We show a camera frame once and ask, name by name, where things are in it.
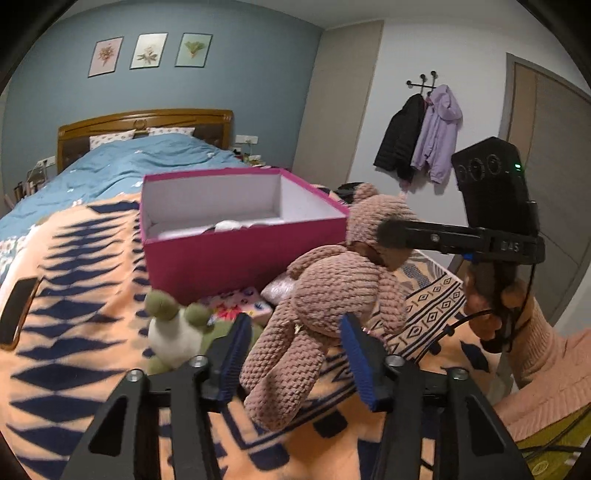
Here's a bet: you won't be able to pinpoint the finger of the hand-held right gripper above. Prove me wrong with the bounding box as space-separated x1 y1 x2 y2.
376 218 491 256

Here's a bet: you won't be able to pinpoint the person's right hand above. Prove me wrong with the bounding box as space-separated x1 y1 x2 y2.
463 262 533 354

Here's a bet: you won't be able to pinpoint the blue duvet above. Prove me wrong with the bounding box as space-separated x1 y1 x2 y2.
0 134 250 280

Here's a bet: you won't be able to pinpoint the beige closet door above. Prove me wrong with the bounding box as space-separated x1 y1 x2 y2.
295 21 385 185

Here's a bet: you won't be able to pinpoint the brown knitted teddy bear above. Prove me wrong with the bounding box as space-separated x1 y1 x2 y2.
239 182 422 432

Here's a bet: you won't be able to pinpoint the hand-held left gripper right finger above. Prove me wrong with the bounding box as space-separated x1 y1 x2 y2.
339 314 532 480

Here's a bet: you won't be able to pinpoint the pink cardboard box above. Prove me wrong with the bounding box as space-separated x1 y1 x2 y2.
140 167 352 306

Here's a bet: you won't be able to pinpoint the pink botanical wall picture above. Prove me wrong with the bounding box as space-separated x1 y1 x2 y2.
88 37 124 78

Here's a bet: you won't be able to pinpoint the black puffer jacket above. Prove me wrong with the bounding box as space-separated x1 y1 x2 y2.
373 93 428 183

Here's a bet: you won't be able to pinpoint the grey framed door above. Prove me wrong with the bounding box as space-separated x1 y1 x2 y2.
502 52 591 333

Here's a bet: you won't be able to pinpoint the purple hooded jacket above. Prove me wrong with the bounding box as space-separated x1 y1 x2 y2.
410 84 463 186

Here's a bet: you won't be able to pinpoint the green botanical wall picture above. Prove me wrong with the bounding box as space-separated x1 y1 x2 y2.
175 32 213 68

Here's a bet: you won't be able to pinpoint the nightstand clutter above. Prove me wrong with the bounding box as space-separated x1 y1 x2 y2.
231 145 271 168

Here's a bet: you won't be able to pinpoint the black wall coat hooks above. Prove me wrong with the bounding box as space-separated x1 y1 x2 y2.
405 70 439 99

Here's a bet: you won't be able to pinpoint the pink plastic packet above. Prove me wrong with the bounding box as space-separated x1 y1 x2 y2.
261 272 301 308

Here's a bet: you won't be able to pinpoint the green and white plush toy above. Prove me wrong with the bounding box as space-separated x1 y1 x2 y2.
144 290 252 376

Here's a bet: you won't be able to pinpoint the floral tissue pack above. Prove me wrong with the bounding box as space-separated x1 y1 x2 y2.
196 285 273 326

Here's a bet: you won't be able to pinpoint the dark bag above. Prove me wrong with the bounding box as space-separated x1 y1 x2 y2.
332 182 365 204

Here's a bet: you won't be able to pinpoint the person's right forearm pink sleeve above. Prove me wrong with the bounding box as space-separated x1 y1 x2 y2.
496 281 591 444

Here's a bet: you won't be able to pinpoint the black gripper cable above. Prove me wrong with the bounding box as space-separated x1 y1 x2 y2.
390 309 497 365

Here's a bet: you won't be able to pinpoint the yellow green cloth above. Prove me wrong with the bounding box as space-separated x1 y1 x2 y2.
515 415 588 480

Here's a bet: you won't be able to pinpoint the black smartphone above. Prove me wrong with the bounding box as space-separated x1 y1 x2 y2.
0 276 41 349

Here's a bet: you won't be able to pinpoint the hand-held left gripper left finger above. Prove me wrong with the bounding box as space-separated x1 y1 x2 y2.
60 314 254 480

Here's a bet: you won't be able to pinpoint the orange and navy patterned blanket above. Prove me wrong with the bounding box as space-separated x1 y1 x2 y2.
0 185 525 480

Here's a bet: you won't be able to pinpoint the white botanical wall picture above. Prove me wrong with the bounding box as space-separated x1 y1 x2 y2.
130 33 169 70

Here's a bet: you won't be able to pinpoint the white paper in box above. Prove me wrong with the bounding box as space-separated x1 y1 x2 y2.
148 219 287 241

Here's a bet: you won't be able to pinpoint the wooden headboard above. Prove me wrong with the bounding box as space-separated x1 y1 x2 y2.
57 108 235 174

